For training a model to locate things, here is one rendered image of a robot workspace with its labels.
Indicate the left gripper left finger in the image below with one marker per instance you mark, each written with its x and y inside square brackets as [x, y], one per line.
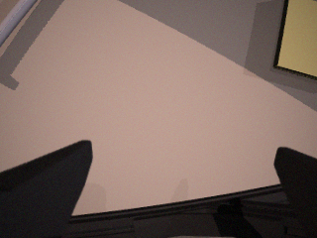
[37, 198]

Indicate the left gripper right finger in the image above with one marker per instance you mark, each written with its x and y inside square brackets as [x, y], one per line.
[297, 173]

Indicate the pale yellow flat block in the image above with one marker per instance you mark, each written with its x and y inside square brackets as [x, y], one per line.
[296, 50]

